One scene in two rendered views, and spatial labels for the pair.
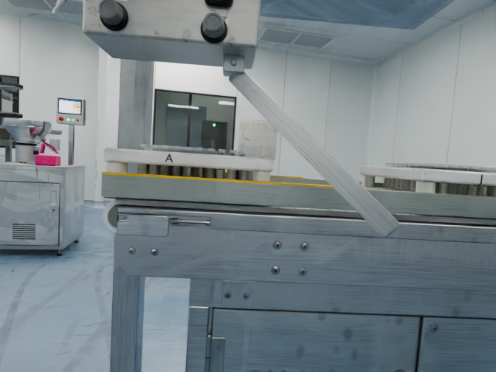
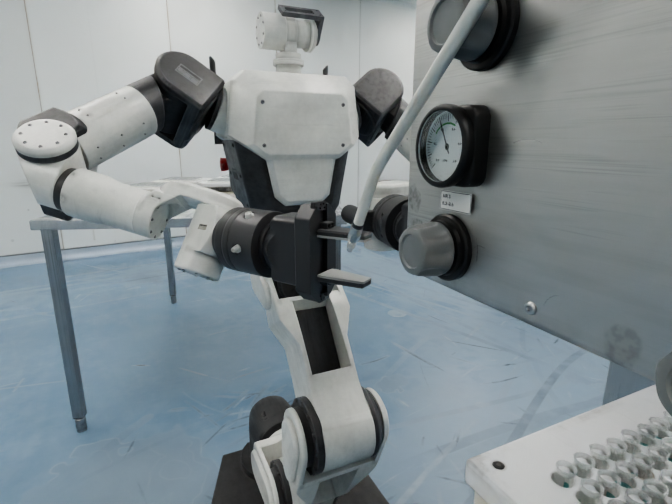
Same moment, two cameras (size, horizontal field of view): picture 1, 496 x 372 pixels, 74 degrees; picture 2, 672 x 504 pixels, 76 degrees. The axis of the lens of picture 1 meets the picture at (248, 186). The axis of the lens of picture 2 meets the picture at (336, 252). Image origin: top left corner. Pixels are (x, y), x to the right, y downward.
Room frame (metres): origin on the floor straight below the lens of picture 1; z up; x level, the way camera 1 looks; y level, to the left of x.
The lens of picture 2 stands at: (0.29, 0.00, 1.12)
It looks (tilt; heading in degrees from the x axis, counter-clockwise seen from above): 14 degrees down; 68
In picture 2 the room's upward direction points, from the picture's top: straight up
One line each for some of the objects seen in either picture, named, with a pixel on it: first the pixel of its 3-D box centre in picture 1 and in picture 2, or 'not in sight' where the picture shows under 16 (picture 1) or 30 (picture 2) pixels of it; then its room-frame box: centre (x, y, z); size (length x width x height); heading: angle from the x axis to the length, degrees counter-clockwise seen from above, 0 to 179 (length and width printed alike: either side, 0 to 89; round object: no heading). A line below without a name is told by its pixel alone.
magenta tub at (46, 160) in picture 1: (48, 160); not in sight; (2.75, 1.68, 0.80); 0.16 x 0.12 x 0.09; 101
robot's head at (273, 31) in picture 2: not in sight; (285, 39); (0.55, 0.92, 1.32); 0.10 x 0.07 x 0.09; 3
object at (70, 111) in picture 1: (70, 131); not in sight; (3.09, 1.69, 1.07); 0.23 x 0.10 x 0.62; 101
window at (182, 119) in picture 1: (195, 127); not in sight; (5.69, 0.97, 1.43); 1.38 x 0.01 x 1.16; 101
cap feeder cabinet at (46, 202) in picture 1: (38, 206); not in sight; (2.91, 1.87, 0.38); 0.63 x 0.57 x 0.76; 101
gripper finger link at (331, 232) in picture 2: not in sight; (345, 230); (0.48, 0.46, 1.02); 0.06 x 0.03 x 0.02; 125
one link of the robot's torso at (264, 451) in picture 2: not in sight; (297, 470); (0.55, 0.94, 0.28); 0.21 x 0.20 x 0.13; 93
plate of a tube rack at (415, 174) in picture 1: (447, 176); not in sight; (0.63, -0.38, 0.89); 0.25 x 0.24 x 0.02; 3
